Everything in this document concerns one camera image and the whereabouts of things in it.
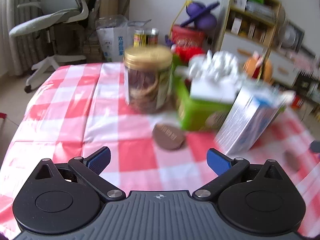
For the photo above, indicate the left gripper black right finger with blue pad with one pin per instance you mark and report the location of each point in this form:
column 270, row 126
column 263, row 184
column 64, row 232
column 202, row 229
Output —
column 228, row 172

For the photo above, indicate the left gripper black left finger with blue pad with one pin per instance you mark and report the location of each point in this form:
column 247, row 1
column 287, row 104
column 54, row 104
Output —
column 88, row 169

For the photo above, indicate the white cloth towel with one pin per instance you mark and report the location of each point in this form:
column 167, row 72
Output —
column 215, row 77

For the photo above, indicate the hamburger plush toy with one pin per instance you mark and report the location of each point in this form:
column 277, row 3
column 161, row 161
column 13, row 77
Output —
column 253, row 65

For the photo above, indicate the santa gnome plush toy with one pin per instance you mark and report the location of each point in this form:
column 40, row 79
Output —
column 186, row 53

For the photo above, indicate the red white checkered tablecloth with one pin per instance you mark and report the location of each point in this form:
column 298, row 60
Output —
column 81, row 108

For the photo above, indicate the green plastic tray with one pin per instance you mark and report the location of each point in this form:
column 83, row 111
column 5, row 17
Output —
column 195, row 115

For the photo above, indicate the brown round coaster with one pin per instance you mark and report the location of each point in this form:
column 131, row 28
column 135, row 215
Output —
column 168, row 137

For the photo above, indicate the blue white carton box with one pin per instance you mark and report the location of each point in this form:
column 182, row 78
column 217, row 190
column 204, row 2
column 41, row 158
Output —
column 253, row 110

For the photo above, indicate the gold lid cookie jar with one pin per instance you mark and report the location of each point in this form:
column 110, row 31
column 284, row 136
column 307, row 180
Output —
column 147, row 77

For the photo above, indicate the red snack bucket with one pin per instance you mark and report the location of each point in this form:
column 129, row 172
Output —
column 186, row 36

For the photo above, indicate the white plastic shopping bag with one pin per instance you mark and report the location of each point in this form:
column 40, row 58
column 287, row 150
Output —
column 115, row 33

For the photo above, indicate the yellow black drink can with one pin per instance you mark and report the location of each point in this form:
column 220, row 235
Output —
column 145, row 37

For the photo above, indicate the white wooden shelf cabinet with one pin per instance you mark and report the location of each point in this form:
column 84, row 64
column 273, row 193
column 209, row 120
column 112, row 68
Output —
column 242, row 32

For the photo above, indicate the small white desk fan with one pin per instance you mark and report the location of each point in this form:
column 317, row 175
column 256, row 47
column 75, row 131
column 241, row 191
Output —
column 290, row 36

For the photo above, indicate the purple hopper ball toy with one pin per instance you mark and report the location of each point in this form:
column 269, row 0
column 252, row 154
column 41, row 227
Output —
column 200, row 15

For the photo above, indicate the grey white office chair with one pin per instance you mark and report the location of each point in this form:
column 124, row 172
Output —
column 55, row 12

